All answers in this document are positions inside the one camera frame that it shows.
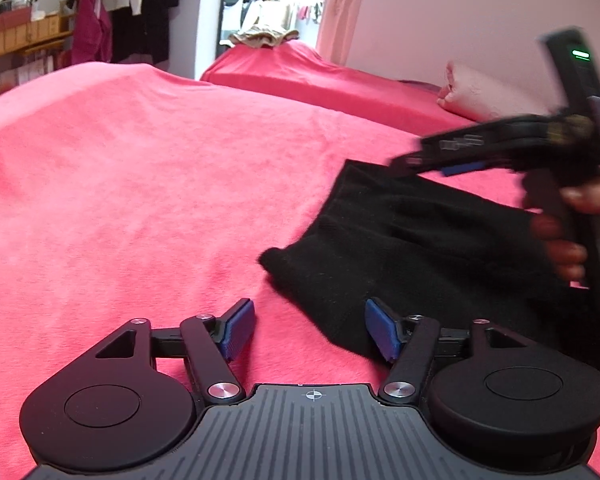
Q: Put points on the pale pink pillow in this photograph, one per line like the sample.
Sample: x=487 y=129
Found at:
x=479 y=97

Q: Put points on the wooden shelf unit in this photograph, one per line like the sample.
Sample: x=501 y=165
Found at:
x=32 y=45

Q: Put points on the black knit pants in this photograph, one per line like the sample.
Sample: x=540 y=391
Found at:
x=425 y=248

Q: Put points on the far red bed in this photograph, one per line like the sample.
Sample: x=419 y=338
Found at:
x=295 y=71

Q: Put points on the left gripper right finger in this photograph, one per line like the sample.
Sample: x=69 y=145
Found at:
x=416 y=347

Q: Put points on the hanging black coat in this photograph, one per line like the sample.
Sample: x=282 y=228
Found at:
x=147 y=33

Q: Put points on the beige cloth on bed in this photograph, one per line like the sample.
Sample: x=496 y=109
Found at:
x=260 y=37

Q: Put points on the near pink bed cover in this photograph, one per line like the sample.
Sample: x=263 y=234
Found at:
x=126 y=191

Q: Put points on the person right hand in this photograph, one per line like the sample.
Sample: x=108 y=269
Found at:
x=568 y=257

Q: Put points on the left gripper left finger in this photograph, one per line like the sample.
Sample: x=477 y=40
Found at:
x=207 y=344

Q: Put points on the hanging magenta garment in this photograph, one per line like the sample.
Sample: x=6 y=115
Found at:
x=92 y=33

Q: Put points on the pink lace curtain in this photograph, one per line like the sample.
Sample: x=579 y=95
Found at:
x=337 y=29

